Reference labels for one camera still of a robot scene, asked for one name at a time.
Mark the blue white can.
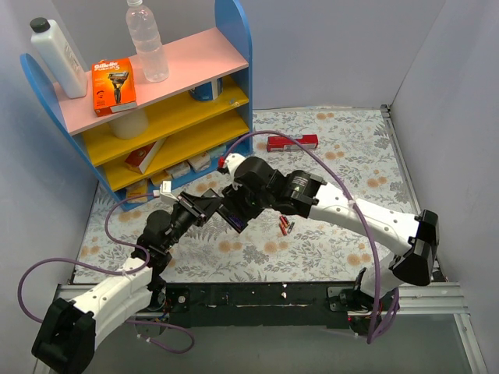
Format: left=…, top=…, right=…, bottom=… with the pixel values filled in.
left=189, top=78, right=223, bottom=102

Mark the white snack packet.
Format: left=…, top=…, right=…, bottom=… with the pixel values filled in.
left=187, top=152, right=211, bottom=172

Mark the orange razor box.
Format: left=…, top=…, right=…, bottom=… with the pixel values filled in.
left=91, top=58, right=137, bottom=117

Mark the blue purple battery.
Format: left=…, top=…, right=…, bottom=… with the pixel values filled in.
left=229, top=215, right=246, bottom=232

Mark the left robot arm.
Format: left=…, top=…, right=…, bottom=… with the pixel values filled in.
left=31, top=189, right=222, bottom=373

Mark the red toothpaste box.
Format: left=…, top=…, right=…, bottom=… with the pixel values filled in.
left=266, top=134, right=319, bottom=152

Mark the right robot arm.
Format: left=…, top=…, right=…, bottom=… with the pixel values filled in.
left=219, top=153, right=439, bottom=310

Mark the red white book box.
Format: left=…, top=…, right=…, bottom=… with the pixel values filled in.
left=125, top=138, right=166, bottom=175

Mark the yellow snack packet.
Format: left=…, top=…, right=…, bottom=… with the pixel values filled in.
left=126, top=179, right=148, bottom=203

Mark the white bottle black cap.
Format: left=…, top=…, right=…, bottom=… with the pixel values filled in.
left=30, top=17, right=87, bottom=99

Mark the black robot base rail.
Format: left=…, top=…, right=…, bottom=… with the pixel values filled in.
left=147, top=280, right=373, bottom=336

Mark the clear plastic water bottle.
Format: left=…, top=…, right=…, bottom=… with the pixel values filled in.
left=126, top=0, right=169, bottom=83

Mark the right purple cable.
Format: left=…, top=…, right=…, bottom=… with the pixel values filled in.
left=224, top=130, right=401, bottom=344

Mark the blue pink yellow shelf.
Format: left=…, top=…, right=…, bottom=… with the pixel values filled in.
left=20, top=1, right=253, bottom=200

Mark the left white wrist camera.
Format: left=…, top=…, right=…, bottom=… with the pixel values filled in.
left=153, top=180, right=179, bottom=205

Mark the green sponge pack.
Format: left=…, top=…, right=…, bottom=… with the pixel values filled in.
left=207, top=144, right=227, bottom=159

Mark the white cylindrical container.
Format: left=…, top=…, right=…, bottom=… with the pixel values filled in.
left=108, top=109, right=149, bottom=140

